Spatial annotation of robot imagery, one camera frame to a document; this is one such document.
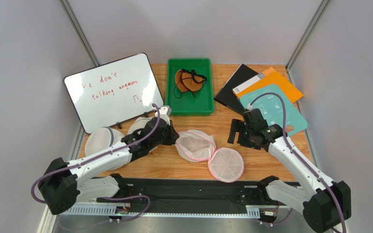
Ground white mesh laundry bag pink zipper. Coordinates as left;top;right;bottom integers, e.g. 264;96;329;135
175;130;245;183

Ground white slotted cable duct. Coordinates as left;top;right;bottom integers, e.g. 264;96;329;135
66;206;261;218

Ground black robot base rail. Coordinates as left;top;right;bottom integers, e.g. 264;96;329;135
113;178;279;214

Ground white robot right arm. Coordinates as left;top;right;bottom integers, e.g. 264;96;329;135
228;109;352;233

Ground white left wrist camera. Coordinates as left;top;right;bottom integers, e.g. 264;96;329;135
155;105;171;125

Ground teal plastic board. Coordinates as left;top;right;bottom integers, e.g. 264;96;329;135
239;85;308;136

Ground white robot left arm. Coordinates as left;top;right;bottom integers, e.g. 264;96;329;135
36;117;179;215

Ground green plastic tray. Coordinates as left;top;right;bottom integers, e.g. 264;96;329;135
165;58;215;116

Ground whiteboard with red writing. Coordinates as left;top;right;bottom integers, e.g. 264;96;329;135
64;53;164;134

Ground black notebook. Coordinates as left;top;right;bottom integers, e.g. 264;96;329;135
214;64;260;119

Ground black and orange bra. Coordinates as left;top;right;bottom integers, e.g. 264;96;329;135
173;69;208;99

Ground orange notebook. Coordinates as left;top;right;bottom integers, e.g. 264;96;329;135
232;67;304;103

